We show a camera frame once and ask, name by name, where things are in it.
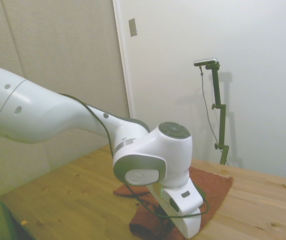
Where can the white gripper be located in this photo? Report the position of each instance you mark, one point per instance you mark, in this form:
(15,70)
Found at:
(189,226)

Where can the rust red shorts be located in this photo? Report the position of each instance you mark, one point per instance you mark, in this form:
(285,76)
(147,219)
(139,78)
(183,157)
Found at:
(215,185)

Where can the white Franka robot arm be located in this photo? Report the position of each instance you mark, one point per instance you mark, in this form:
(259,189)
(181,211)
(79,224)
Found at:
(58,112)

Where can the small orange tape piece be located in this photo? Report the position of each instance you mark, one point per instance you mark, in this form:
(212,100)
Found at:
(24,222)

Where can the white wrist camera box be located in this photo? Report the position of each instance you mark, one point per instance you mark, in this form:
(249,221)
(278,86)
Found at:
(183,202)

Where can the dark camera stand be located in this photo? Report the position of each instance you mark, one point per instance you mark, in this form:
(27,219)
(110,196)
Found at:
(218,90)

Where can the silver camera on stand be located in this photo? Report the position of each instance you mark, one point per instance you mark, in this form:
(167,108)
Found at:
(205,61)

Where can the white door frame trim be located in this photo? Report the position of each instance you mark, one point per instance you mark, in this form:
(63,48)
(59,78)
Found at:
(123,62)

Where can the grey wall switch plate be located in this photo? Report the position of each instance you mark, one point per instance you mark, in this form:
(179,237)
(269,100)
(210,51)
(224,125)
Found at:
(133,27)

